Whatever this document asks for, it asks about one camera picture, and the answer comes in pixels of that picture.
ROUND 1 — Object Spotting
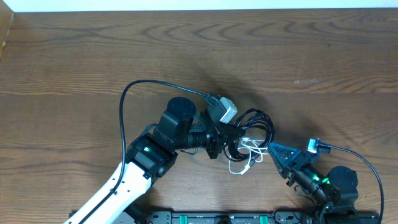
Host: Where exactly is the left camera cable black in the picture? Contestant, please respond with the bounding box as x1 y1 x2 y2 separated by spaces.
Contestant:
67 79 206 223

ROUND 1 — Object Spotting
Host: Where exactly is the white usb cable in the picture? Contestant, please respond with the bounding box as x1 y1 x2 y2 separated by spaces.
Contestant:
228 136 269 175

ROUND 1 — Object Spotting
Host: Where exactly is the camera cable black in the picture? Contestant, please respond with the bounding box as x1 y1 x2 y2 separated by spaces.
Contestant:
317 141 386 224
67 79 206 223

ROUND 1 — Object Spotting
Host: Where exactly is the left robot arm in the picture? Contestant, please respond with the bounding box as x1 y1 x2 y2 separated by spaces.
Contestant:
67 95 245 223

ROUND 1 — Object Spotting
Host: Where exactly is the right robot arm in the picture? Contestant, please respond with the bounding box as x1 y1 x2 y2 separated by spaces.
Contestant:
267 139 361 223

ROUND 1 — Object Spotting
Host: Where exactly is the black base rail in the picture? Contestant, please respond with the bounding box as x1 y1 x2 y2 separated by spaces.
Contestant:
68 210 381 224

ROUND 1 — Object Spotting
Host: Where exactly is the right camera cable black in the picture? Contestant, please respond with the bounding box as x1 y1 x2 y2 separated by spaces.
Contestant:
317 141 386 224

